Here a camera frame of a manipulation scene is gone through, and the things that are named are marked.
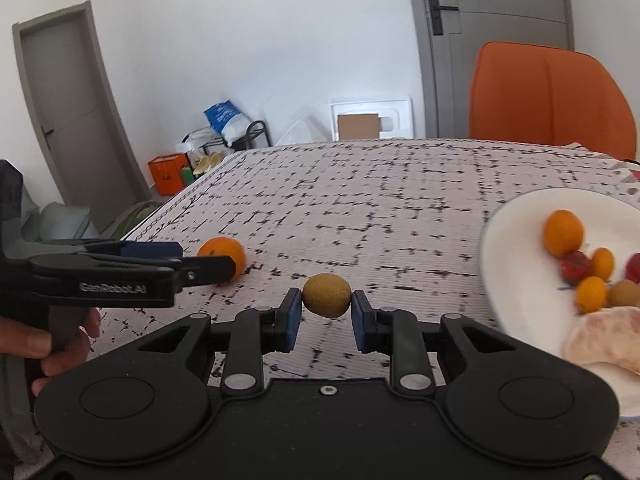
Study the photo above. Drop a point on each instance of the white oval plate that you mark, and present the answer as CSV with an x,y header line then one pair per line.
x,y
520,270

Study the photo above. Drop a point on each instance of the yellow slippers pair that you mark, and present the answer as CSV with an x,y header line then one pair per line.
x,y
210,162

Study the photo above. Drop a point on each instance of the grey cushioned chair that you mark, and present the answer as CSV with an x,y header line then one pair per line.
x,y
60,222

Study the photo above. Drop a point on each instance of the large orange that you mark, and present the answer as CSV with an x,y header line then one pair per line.
x,y
222,247

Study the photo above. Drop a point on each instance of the green box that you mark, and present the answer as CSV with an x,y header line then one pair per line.
x,y
188,176

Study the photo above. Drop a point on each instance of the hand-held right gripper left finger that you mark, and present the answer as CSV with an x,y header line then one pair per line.
x,y
294,325

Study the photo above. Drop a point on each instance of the person's left hand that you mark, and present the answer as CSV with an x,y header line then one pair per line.
x,y
67,360

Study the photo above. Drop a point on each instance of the patterned beige tablecloth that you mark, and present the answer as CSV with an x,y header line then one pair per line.
x,y
375,200

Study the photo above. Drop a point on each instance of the orange box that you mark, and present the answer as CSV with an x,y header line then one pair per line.
x,y
167,172

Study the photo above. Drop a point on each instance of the brown cardboard piece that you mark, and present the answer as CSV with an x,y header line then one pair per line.
x,y
358,127

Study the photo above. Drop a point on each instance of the white foam board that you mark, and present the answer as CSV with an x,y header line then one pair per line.
x,y
397,115

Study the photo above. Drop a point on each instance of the olive green bag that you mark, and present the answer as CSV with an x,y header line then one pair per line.
x,y
135,216

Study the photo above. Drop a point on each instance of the white bag on rack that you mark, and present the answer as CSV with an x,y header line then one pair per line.
x,y
200,139

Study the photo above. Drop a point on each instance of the orange chair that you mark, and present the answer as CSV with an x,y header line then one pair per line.
x,y
545,95

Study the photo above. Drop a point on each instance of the small red fruit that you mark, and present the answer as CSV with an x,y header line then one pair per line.
x,y
575,267
634,267

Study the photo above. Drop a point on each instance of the blue and white bag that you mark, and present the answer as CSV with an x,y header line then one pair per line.
x,y
222,115

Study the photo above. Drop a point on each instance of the small green-brown fruit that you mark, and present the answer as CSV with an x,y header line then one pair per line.
x,y
624,294

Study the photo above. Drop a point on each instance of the black metal rack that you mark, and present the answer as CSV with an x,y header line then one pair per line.
x,y
260,125

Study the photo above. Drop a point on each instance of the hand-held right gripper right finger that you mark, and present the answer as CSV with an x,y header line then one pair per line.
x,y
359,325

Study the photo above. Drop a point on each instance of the brown kiwi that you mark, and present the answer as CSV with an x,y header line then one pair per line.
x,y
326,295

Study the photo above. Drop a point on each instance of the small tangerine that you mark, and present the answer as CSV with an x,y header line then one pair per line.
x,y
602,262
591,294

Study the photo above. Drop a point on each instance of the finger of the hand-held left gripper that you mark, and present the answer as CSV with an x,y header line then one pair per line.
x,y
150,250
210,267

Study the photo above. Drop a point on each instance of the peeled pomelo segment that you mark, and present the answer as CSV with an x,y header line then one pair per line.
x,y
605,332

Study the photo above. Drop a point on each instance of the clear plastic bag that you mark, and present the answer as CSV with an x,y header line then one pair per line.
x,y
300,130

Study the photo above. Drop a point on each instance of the medium orange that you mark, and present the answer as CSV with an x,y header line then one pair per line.
x,y
564,232

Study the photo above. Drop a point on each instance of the grey door with lock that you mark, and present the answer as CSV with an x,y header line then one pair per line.
x,y
500,0

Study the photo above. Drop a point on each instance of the plain grey door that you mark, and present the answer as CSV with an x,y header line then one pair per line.
x,y
75,110

